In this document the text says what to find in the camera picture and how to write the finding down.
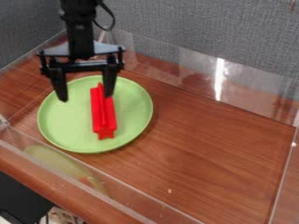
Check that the green round plate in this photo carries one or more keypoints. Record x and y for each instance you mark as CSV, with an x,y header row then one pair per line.
x,y
65,121

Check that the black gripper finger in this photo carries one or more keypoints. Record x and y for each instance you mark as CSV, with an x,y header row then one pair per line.
x,y
110,77
59,83

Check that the red star-shaped bar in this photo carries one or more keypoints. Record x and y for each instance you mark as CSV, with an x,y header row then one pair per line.
x,y
105,120

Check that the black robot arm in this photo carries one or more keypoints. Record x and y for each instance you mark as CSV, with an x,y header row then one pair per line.
x,y
82,54

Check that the clear acrylic enclosure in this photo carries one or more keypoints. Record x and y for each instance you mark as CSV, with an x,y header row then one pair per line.
x,y
216,161

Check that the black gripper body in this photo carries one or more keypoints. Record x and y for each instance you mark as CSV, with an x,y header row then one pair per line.
x,y
107,59

